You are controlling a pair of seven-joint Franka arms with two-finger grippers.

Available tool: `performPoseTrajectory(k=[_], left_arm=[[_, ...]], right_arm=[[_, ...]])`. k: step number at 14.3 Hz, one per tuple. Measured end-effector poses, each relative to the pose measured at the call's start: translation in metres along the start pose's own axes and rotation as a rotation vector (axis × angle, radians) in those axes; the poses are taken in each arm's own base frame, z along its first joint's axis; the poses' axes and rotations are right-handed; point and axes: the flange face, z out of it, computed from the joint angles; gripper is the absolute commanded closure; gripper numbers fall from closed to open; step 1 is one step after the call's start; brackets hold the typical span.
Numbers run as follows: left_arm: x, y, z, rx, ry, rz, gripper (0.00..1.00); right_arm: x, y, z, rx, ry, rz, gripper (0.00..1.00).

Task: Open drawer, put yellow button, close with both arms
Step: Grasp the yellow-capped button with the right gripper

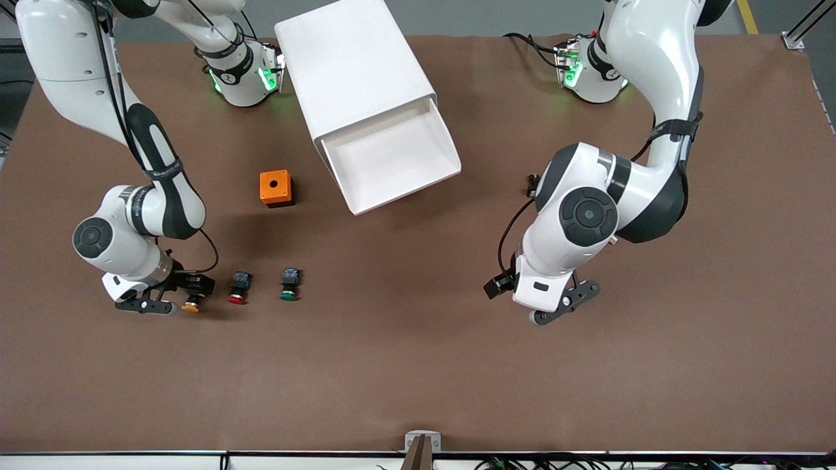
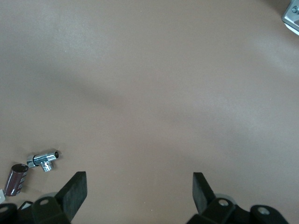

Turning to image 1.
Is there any white plastic drawer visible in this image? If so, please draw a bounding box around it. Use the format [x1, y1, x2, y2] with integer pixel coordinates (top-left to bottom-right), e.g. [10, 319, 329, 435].
[320, 98, 462, 216]

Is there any red mushroom push button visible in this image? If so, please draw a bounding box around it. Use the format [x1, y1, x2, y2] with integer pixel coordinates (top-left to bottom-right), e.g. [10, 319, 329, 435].
[228, 270, 254, 306]

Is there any white drawer cabinet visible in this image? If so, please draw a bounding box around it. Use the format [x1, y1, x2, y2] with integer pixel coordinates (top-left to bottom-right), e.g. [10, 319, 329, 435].
[274, 0, 438, 152]

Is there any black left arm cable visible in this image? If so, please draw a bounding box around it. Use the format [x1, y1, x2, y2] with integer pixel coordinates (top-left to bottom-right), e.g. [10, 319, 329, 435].
[498, 138, 657, 278]

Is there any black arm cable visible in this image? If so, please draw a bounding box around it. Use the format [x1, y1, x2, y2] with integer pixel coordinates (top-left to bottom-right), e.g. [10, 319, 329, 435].
[91, 0, 221, 275]
[498, 138, 657, 278]

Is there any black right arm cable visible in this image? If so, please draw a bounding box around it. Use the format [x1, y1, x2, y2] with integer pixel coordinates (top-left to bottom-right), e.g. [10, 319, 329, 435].
[91, 0, 221, 275]

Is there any orange button enclosure box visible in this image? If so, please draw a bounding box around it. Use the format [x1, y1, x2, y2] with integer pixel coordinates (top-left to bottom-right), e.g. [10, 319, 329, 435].
[259, 170, 295, 209]

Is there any grey table edge bracket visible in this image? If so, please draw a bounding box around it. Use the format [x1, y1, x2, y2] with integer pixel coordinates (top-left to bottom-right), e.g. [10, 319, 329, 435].
[404, 430, 442, 453]

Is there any brown post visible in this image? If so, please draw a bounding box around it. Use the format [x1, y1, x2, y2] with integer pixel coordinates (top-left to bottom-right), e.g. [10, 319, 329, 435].
[400, 434, 436, 470]

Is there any white table edge rail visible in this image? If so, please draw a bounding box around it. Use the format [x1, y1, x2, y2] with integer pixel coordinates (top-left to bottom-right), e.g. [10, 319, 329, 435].
[0, 450, 836, 470]

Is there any black base cable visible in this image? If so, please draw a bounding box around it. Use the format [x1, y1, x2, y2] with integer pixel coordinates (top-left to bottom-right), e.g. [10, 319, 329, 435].
[502, 31, 564, 69]

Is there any aluminium frame profile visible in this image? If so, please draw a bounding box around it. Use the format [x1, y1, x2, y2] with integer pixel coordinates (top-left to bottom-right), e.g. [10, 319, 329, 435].
[782, 0, 836, 50]

